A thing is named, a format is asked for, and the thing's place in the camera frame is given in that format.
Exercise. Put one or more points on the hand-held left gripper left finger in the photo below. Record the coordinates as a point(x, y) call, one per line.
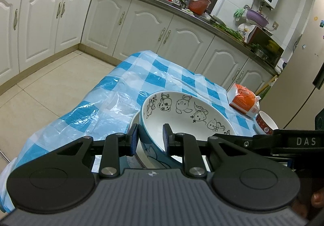
point(134, 137)

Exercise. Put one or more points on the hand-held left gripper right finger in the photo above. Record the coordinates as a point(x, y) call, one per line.
point(167, 137)

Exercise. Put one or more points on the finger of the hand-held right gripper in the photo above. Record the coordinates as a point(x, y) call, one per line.
point(246, 143)

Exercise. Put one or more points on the cartoon print bowl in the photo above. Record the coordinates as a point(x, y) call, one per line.
point(182, 119)

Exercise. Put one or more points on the white plate grey floral print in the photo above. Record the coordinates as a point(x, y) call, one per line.
point(127, 162)

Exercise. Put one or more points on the person's right hand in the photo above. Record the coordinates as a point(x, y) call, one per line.
point(316, 198)

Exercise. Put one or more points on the small red patterned bowl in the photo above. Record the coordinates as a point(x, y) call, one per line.
point(265, 124)

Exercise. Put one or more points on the orange food packet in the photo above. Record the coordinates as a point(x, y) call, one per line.
point(244, 99)

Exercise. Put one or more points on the blue checkered plastic tablecloth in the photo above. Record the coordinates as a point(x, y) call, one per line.
point(83, 119)

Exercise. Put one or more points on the grey refrigerator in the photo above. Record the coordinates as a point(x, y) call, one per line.
point(301, 63)

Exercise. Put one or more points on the steel bowl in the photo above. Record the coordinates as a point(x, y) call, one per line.
point(262, 53)

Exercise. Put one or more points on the red cardboard box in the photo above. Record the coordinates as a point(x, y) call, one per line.
point(260, 36)

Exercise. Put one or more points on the white plastic bag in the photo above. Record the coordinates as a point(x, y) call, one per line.
point(245, 29)

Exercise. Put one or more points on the green vegetables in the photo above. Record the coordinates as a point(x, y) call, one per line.
point(227, 29)

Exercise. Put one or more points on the purple basin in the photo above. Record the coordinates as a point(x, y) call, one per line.
point(257, 18)

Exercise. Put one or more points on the green rubber gloves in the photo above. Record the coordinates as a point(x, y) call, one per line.
point(239, 13)

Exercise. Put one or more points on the orange plastic basket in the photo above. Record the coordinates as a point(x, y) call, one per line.
point(200, 4)

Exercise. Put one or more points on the white base cabinets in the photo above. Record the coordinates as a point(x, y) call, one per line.
point(43, 23)

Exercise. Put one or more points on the wall socket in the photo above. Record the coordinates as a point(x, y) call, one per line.
point(276, 24)

